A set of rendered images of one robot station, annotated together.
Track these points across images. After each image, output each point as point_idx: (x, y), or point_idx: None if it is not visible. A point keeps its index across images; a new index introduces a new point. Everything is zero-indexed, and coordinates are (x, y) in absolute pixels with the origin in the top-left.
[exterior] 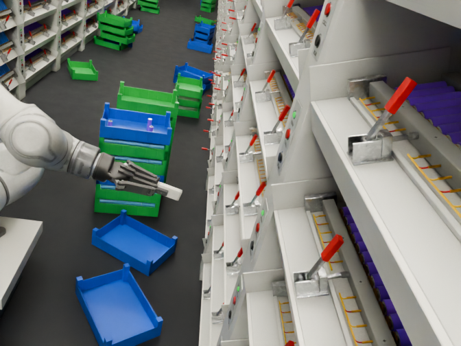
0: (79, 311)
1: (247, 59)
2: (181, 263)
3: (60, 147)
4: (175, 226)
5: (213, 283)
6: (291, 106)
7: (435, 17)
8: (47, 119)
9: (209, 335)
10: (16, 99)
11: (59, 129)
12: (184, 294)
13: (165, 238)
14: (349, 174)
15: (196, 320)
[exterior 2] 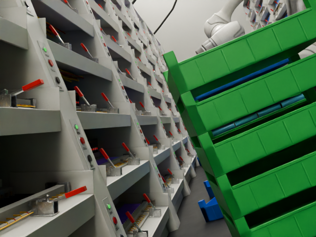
0: None
1: (91, 14)
2: (198, 220)
3: (205, 33)
4: (208, 234)
5: (161, 151)
6: (121, 31)
7: (118, 15)
8: (207, 20)
9: (167, 148)
10: (220, 10)
11: (205, 26)
12: (194, 212)
13: (214, 207)
14: (129, 35)
15: (184, 210)
